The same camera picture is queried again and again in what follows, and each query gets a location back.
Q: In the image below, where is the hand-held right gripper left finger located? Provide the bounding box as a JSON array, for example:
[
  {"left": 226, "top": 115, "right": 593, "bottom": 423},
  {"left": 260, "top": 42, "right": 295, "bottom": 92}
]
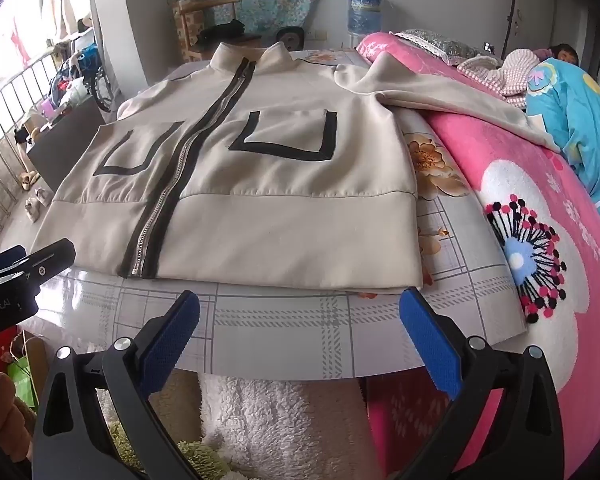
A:
[{"left": 31, "top": 290, "right": 216, "bottom": 480}]

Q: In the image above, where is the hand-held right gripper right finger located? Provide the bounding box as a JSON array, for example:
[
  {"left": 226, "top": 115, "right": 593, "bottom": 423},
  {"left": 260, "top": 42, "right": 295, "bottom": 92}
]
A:
[{"left": 399, "top": 287, "right": 566, "bottom": 480}]

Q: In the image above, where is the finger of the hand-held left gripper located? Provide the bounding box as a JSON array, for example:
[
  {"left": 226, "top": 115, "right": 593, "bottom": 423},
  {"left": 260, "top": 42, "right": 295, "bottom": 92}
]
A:
[
  {"left": 0, "top": 246, "right": 28, "bottom": 283},
  {"left": 19, "top": 239, "right": 77, "bottom": 287}
]

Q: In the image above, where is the beige zip jacket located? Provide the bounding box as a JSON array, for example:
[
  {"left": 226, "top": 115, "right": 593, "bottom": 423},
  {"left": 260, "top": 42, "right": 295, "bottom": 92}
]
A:
[{"left": 30, "top": 41, "right": 563, "bottom": 293}]

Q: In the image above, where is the person's left hand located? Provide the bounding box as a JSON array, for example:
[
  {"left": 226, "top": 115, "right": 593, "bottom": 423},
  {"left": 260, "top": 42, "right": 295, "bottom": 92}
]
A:
[{"left": 0, "top": 372, "right": 34, "bottom": 461}]

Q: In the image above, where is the green bag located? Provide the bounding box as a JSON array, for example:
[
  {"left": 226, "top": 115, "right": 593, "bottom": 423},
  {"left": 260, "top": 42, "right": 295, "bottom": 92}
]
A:
[{"left": 7, "top": 355, "right": 38, "bottom": 408}]

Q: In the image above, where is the pink floral blanket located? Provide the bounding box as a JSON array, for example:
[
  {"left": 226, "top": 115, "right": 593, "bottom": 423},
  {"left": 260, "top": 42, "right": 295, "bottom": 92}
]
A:
[{"left": 355, "top": 31, "right": 600, "bottom": 480}]

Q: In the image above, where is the grey floral tablecloth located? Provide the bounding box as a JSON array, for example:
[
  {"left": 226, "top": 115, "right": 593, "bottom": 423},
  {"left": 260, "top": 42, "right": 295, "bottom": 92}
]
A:
[{"left": 0, "top": 47, "right": 531, "bottom": 381}]

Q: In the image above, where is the dark cabinet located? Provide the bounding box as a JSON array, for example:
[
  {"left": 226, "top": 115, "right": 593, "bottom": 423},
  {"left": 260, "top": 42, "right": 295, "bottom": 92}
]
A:
[{"left": 27, "top": 95, "right": 123, "bottom": 193}]

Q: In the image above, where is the white fluffy cloth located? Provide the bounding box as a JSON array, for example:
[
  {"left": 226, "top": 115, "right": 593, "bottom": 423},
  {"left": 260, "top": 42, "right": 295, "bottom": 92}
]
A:
[{"left": 197, "top": 372, "right": 381, "bottom": 480}]

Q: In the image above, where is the metal railing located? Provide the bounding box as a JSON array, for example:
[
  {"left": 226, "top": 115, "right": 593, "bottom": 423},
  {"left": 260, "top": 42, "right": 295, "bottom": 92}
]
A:
[{"left": 0, "top": 35, "right": 106, "bottom": 256}]

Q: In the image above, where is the blue wheelchair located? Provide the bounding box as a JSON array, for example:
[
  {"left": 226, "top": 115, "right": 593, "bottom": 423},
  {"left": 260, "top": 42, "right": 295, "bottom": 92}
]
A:
[{"left": 75, "top": 42, "right": 116, "bottom": 113}]

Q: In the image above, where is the hanging red garment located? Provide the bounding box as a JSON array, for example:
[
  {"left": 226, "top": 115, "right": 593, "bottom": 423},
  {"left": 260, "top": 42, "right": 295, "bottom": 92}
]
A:
[{"left": 10, "top": 17, "right": 33, "bottom": 66}]

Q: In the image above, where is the hanging pale jacket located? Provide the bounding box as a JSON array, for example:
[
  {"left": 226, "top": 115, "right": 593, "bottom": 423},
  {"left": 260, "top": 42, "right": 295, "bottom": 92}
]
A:
[{"left": 40, "top": 0, "right": 81, "bottom": 41}]

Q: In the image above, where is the blue patterned quilt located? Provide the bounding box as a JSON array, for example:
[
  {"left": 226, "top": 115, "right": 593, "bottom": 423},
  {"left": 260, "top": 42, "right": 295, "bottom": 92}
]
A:
[{"left": 525, "top": 57, "right": 600, "bottom": 241}]

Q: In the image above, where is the wooden chair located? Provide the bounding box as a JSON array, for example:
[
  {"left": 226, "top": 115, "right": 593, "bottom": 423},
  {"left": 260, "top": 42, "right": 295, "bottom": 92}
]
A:
[{"left": 172, "top": 0, "right": 263, "bottom": 63}]

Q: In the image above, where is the black bag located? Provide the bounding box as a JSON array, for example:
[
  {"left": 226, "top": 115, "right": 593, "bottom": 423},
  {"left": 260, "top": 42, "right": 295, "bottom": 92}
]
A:
[{"left": 198, "top": 19, "right": 246, "bottom": 43}]

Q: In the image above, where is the grey lace-edged pillow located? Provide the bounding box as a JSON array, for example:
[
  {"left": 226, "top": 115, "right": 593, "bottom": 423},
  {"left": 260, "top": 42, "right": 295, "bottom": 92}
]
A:
[{"left": 390, "top": 28, "right": 486, "bottom": 66}]

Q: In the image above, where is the black round fan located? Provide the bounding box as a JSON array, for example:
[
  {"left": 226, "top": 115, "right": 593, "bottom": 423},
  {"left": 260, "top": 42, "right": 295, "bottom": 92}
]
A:
[{"left": 275, "top": 26, "right": 307, "bottom": 52}]

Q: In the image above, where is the blue water jug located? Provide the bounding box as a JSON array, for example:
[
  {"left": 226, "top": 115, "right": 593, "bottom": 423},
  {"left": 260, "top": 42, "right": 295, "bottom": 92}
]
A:
[{"left": 347, "top": 0, "right": 383, "bottom": 36}]

